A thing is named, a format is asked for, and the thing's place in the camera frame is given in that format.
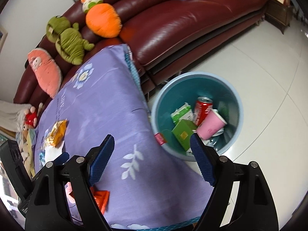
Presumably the orange-red snack wrapper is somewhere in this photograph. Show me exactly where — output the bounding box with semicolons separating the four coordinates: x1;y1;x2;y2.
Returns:
65;184;110;214

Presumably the yellow orange snack bag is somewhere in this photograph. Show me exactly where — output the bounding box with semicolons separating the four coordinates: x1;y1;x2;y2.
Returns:
44;119;67;147

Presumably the pink paper cup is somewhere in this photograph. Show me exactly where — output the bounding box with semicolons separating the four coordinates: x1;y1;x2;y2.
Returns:
196;109;227;140

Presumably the green cardboard box gold emblem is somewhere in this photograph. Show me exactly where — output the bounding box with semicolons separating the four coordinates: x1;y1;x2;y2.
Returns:
172;119;197;152

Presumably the red soda can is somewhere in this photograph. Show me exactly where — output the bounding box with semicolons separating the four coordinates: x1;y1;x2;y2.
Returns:
193;96;213;126

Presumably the white green carton box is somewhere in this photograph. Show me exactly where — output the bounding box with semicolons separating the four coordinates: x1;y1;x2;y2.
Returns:
170;102;194;125

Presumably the teal plastic trash bin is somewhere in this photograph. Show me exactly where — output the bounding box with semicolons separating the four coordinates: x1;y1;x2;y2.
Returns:
151;71;244;162

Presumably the beige plush toy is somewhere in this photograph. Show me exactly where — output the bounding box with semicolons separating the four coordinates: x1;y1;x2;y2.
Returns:
19;128;37;178

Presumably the white cloth drape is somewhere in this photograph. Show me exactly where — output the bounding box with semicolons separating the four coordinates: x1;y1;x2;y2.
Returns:
0;101;31;132

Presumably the small red dressed doll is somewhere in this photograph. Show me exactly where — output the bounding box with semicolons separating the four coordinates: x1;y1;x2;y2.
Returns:
23;103;43;130

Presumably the purple floral tablecloth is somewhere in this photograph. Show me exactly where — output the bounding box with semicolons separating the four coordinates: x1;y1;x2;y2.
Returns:
34;44;212;229

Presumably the pink plush pillow toy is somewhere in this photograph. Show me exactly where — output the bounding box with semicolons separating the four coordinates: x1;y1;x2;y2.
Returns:
28;48;62;99

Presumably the green frog plush toy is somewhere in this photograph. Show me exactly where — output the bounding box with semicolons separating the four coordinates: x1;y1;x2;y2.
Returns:
46;16;95;66

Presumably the orange carrot plush toy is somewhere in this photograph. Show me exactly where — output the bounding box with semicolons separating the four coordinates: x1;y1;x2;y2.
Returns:
80;0;122;38

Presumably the wooden side cabinet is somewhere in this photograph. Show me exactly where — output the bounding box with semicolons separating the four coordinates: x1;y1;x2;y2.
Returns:
265;0;293;34

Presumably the dark red leather sofa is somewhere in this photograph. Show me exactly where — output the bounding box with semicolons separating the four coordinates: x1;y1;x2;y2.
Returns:
13;0;268;105

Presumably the framed picture on wall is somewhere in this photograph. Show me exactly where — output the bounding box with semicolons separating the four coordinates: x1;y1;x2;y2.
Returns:
0;25;8;51

